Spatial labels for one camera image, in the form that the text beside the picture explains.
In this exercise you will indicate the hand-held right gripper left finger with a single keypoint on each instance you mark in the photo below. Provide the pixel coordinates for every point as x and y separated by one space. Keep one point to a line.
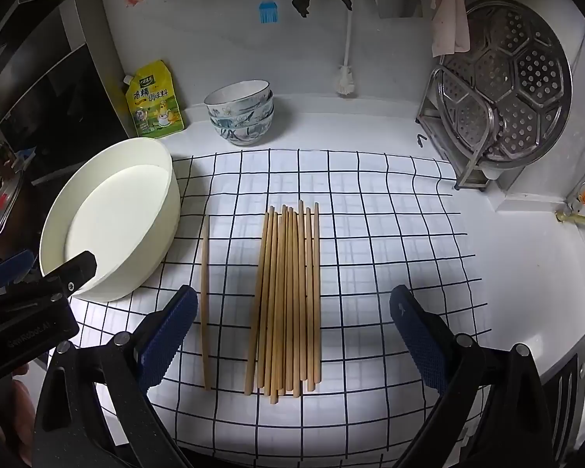
168 336

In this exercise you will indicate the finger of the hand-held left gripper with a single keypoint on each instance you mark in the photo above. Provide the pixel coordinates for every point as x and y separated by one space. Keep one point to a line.
12 265
78 268

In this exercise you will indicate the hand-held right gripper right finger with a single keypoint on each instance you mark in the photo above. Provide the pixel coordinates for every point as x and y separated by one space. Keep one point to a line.
419 336

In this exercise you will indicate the single wooden chopstick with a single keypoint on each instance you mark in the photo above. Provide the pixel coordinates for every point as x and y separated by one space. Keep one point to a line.
205 302

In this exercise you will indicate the white round basin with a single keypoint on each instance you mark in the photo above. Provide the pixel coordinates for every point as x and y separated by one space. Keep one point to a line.
112 214

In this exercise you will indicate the pile of wooden chopsticks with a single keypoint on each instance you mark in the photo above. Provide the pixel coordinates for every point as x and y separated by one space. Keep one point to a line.
285 302

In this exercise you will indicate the person's left hand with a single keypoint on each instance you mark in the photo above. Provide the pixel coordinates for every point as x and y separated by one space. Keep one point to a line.
22 399

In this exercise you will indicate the dark cooking pot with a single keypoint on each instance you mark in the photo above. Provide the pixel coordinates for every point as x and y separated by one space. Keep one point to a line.
27 226

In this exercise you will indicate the glass pot lid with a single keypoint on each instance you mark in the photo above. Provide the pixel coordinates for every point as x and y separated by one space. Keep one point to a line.
2 209

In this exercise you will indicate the white black-grid mat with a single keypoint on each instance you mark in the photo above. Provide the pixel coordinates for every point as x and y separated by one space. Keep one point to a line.
360 278

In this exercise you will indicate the metal dish rack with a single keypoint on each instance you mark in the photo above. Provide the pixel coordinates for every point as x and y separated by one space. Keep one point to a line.
468 165

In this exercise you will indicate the yellow seasoning pouch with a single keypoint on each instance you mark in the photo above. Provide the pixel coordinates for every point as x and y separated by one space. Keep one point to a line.
156 102

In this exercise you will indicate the black range hood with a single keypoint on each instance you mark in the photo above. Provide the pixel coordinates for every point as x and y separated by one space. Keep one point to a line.
53 83

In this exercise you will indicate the small black hook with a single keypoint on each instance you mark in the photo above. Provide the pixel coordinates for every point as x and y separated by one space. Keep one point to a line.
420 140

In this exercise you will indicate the floral ceramic bowl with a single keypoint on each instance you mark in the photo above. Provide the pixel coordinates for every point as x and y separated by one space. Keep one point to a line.
243 135
243 121
239 100

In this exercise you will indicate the white dish brush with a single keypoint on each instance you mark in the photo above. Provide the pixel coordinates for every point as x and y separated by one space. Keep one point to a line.
346 80

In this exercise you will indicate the perforated steel steamer plate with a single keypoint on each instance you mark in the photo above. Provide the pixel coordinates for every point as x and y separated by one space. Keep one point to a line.
531 73

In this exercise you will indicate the blue silicone basting brush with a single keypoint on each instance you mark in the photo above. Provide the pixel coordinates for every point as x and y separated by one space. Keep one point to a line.
268 13

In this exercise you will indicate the pink hanging towel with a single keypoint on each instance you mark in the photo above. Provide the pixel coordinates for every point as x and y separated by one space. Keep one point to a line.
448 19

